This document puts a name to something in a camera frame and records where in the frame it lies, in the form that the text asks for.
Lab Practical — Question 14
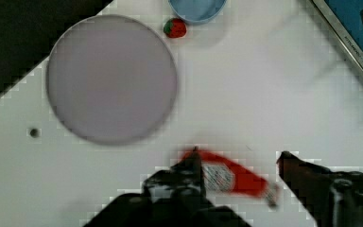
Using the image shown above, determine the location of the red toy strawberry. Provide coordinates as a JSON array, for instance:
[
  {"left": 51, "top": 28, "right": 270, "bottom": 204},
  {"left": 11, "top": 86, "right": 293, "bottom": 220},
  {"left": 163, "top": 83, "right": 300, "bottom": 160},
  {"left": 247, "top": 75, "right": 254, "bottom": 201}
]
[{"left": 163, "top": 18, "right": 187, "bottom": 39}]

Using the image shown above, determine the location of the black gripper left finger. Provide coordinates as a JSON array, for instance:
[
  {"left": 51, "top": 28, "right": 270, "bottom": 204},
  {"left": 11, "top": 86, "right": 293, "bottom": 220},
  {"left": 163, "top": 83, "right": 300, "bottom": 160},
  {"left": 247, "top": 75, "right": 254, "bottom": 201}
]
[{"left": 142, "top": 147, "right": 206, "bottom": 204}]

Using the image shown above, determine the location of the blue bowl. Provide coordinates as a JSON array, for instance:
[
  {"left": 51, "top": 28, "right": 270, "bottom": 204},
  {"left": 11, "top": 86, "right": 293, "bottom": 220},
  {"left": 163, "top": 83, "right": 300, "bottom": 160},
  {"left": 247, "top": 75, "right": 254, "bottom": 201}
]
[{"left": 167, "top": 0, "right": 227, "bottom": 25}]

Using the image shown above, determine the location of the grey round plate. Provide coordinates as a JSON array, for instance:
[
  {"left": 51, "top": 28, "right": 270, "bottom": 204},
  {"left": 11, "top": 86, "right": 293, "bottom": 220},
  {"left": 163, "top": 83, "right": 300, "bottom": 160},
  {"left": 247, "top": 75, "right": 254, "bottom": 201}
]
[{"left": 45, "top": 14, "right": 178, "bottom": 146}]

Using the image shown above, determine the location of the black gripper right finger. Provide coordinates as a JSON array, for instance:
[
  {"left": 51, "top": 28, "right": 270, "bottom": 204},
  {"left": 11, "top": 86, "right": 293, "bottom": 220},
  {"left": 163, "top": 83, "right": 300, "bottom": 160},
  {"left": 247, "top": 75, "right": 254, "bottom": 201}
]
[{"left": 277, "top": 151, "right": 363, "bottom": 227}]

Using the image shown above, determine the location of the red ketchup bottle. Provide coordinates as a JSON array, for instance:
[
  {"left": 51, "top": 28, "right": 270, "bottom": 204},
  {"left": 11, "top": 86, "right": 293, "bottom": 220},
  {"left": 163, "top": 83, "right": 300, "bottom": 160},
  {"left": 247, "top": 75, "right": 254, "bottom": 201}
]
[{"left": 181, "top": 147, "right": 280, "bottom": 207}]

